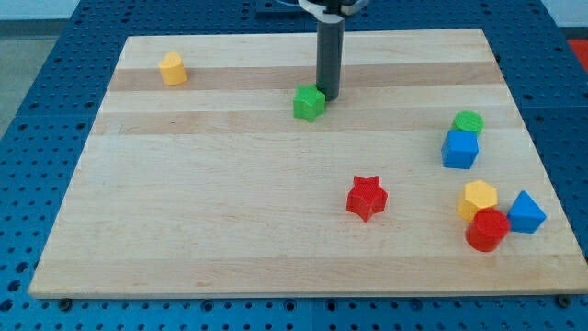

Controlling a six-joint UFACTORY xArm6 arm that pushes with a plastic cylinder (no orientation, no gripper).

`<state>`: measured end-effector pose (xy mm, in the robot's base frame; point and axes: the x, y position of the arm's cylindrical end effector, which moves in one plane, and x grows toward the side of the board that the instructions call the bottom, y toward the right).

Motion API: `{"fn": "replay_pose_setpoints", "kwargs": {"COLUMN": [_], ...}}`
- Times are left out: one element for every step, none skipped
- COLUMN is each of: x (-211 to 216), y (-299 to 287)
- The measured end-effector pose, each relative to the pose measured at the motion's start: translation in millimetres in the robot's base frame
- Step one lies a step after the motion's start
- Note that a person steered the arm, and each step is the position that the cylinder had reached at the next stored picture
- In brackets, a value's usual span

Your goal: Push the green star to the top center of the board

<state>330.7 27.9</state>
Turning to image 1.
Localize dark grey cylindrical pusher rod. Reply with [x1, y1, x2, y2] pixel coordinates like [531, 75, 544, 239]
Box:
[316, 20, 345, 101]

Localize white and grey tool mount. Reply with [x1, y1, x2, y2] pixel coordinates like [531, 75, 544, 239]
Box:
[298, 0, 369, 22]

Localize green star block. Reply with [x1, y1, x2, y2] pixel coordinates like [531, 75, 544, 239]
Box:
[293, 85, 325, 122]

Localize red star block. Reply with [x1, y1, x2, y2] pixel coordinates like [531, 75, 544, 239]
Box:
[345, 176, 388, 223]

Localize light wooden board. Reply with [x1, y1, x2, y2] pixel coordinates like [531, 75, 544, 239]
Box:
[28, 29, 587, 299]

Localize green cylinder block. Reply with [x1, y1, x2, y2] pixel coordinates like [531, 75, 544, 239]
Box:
[451, 110, 484, 134]

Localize yellow heart block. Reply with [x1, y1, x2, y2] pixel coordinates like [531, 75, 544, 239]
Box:
[158, 51, 187, 86]

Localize blue cube block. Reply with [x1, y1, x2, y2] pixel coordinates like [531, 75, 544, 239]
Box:
[441, 131, 479, 169]

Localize yellow hexagon block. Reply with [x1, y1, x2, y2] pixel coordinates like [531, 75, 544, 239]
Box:
[457, 180, 498, 222]

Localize red cylinder block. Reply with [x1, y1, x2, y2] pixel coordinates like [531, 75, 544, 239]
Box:
[465, 208, 511, 252]

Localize blue triangle block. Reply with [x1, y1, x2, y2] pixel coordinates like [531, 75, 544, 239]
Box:
[507, 190, 547, 234]

